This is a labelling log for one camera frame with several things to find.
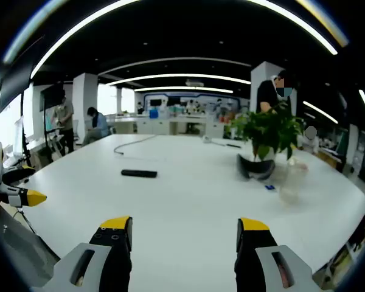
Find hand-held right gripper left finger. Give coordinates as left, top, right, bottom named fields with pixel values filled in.
left=39, top=215, right=133, bottom=292

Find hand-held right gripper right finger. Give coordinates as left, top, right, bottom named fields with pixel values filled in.
left=234, top=217, right=323, bottom=292

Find black remote control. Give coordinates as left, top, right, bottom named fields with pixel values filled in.
left=120, top=169, right=158, bottom=179

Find black tripod stand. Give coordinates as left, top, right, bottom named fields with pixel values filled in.
left=19, top=90, right=35, bottom=169

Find black headset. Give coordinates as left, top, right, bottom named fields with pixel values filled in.
left=236, top=153, right=276, bottom=181

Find green potted plant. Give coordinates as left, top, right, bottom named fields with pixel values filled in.
left=230, top=102, right=305, bottom=162

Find white counter cabinets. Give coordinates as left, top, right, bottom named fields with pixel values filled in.
left=108, top=116, right=226, bottom=136

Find grey cable on table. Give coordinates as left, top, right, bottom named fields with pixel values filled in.
left=113, top=134, right=158, bottom=156

